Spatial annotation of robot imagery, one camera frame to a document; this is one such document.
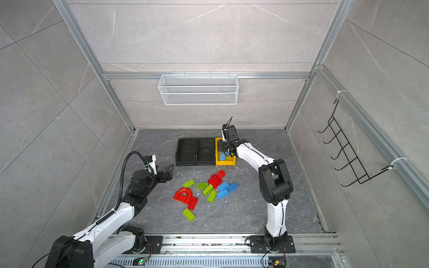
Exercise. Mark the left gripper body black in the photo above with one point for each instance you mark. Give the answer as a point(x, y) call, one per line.
point(161, 178)

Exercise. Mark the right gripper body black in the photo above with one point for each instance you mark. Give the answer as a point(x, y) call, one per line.
point(223, 146)

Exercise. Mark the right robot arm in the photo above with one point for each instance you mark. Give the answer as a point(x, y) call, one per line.
point(274, 182)

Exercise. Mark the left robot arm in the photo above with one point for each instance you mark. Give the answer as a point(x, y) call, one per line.
point(110, 236)

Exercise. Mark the yellow plastic bin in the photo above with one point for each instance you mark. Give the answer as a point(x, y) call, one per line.
point(230, 160)

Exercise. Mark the green lego brick left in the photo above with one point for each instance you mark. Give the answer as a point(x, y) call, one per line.
point(189, 183)

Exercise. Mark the red arch lego piece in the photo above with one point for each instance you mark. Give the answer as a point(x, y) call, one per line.
point(183, 195)

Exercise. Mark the red lego brick small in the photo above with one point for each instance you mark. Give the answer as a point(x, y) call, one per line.
point(221, 173)

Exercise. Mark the red lego brick large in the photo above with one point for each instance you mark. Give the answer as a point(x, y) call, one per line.
point(216, 180)

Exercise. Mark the black divided tray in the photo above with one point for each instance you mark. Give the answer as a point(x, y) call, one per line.
point(198, 151)

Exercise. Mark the green lego brick middle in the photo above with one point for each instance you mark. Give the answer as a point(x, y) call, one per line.
point(201, 186)

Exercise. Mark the red lego brick near arch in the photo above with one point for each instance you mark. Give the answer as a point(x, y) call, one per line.
point(192, 203)

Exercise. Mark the green lego brick front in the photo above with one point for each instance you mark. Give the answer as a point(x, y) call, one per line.
point(189, 215)

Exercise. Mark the green lego brick tilted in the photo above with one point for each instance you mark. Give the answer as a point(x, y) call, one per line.
point(208, 190)

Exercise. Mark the green lego brick lower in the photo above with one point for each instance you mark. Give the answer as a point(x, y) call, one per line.
point(212, 196)

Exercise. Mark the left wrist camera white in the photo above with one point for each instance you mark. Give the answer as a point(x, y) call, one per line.
point(151, 166)

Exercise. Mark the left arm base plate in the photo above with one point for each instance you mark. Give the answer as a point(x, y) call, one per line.
point(148, 244)

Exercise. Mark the white wire mesh basket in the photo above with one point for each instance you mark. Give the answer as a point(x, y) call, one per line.
point(199, 89)

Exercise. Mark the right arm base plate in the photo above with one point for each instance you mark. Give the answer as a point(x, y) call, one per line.
point(263, 244)

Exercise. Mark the aluminium rail front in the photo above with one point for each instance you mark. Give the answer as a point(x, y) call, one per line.
point(299, 250)

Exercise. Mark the black wire hook rack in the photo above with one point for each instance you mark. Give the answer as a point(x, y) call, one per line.
point(353, 161)

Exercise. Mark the white cable tie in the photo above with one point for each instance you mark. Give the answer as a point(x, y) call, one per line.
point(396, 160)

